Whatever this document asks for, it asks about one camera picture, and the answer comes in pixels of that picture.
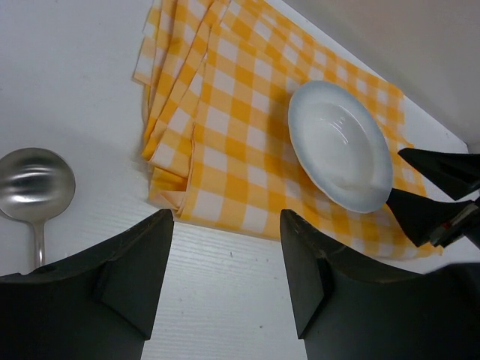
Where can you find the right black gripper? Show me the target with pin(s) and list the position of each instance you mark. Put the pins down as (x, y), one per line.
(426, 221)

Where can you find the white paper plate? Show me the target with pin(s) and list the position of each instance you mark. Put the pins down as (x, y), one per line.
(340, 146)

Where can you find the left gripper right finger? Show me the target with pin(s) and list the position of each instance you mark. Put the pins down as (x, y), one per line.
(349, 306)

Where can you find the silver spoon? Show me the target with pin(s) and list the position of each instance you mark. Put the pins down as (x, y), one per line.
(36, 185)

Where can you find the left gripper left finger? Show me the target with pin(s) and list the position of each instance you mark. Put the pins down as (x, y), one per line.
(100, 303)

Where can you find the yellow white checkered cloth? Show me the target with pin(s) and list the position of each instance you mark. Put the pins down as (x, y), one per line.
(218, 78)

